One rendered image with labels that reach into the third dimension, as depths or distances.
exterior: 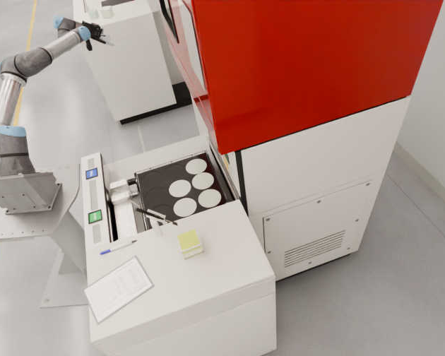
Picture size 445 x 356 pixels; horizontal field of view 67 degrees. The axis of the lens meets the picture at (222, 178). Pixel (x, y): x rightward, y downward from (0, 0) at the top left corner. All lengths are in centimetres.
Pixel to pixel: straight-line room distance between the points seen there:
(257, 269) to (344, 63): 72
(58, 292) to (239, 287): 164
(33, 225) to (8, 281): 109
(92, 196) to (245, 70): 90
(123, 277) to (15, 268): 169
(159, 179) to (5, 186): 68
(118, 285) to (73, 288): 129
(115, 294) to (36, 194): 71
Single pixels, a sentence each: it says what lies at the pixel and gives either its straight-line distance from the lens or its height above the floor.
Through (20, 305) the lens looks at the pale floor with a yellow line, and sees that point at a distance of 271.
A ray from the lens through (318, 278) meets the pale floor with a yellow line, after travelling 225.
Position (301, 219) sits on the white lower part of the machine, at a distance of 166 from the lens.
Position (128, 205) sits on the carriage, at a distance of 157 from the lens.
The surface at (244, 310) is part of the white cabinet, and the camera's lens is 135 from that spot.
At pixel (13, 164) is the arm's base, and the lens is 176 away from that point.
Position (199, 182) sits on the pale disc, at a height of 90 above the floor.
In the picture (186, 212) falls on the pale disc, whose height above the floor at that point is 90.
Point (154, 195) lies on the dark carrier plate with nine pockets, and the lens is 154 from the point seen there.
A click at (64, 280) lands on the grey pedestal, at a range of 261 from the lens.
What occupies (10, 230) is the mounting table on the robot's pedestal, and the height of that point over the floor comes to 82.
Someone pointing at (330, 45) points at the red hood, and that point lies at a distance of 110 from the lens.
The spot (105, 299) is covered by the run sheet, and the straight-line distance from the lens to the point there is 127.
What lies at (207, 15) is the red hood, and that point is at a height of 169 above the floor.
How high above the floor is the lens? 203
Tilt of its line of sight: 48 degrees down
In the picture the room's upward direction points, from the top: 11 degrees counter-clockwise
